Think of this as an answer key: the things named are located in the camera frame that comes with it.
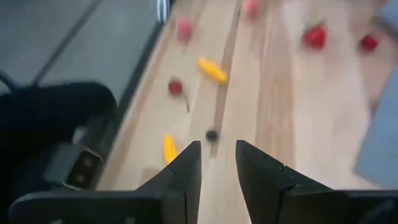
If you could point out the black table-level camera box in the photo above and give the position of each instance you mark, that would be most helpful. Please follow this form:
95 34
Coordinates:
77 168

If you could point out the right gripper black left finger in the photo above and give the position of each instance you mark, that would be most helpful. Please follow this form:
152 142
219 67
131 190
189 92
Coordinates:
124 208

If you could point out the dark red toy cherry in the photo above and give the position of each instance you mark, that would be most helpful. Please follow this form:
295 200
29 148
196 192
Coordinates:
175 87

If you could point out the silver metal bracket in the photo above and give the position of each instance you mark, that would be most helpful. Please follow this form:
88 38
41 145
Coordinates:
162 9

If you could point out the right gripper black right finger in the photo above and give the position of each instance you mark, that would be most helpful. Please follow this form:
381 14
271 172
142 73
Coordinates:
311 205

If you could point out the yellow elongated toy fruit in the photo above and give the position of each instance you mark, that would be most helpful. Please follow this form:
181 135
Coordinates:
169 149
213 71

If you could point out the black office chair seat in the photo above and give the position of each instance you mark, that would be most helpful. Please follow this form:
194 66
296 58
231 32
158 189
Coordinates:
46 118

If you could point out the red toy strawberry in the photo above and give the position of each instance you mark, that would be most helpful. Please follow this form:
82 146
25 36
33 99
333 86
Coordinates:
369 43
315 37

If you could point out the dark round toy berry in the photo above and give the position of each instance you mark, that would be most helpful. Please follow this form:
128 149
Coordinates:
212 136

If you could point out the pink toy peach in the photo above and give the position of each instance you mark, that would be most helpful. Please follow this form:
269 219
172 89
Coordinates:
185 31
252 8

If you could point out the grey cloth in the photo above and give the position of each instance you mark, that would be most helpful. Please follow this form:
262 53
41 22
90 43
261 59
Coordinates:
382 140

